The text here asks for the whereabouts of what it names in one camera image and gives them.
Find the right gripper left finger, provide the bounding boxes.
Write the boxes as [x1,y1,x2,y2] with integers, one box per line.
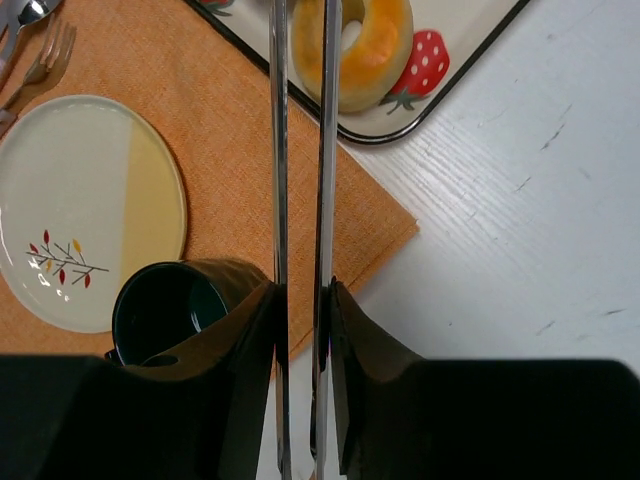
[1,282,276,479]

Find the orange cloth placemat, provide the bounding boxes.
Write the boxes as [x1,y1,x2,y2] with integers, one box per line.
[1,1,418,359]

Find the dark green mug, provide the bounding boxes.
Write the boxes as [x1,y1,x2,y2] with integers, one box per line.
[105,258,267,365]

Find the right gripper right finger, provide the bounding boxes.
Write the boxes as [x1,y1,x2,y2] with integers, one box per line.
[327,281,639,479]

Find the strawberry pattern tray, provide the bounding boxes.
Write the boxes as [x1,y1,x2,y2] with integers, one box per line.
[187,1,527,145]

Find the pink handled spoon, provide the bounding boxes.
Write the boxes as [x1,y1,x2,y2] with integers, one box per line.
[1,0,62,85]

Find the cream two-tone plate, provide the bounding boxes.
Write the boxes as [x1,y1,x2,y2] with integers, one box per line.
[1,95,187,333]

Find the metal tongs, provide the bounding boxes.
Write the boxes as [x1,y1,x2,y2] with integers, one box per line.
[269,1,342,479]

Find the pale bagel bread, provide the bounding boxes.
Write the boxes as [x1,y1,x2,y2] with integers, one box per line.
[291,0,414,113]

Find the pink handled fork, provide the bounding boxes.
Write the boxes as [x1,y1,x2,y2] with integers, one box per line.
[1,20,77,124]

